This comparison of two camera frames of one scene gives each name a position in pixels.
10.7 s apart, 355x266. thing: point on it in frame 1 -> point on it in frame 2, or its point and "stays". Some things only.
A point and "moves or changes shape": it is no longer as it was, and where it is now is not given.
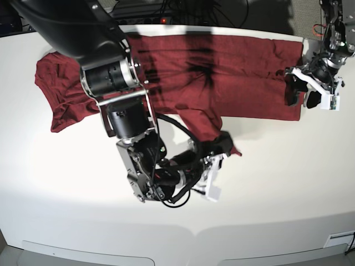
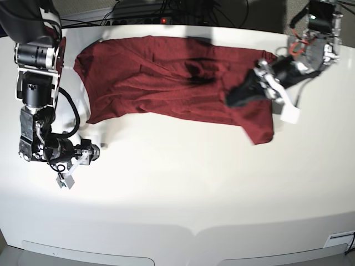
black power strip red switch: x=145 y=21 stays
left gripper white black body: x=199 y=172 -> x=84 y=153
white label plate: x=339 y=238 stays
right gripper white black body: x=324 y=80 -> x=276 y=75
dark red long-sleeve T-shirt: x=202 y=79 moves or changes shape
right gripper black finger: x=293 y=86 -> x=253 y=90
